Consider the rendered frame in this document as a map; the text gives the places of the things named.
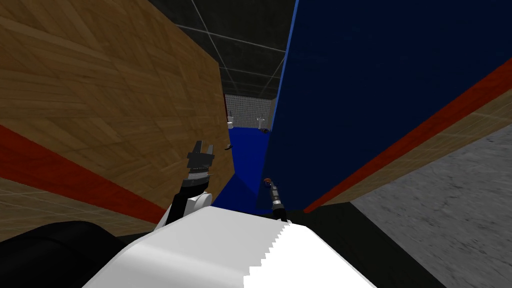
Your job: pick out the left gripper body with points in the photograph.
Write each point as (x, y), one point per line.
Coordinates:
(200, 160)

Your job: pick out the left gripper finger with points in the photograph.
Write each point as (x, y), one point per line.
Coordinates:
(210, 150)
(198, 147)

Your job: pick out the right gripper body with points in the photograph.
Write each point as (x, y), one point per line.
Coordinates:
(273, 190)

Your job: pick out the orange door knob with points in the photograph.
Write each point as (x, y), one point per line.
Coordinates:
(266, 182)

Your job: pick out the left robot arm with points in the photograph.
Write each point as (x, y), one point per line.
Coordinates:
(179, 204)

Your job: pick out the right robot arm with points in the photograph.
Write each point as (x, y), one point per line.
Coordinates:
(278, 208)

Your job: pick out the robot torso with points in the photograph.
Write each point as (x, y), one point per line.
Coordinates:
(216, 248)

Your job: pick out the blue door leaf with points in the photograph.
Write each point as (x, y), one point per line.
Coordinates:
(360, 88)

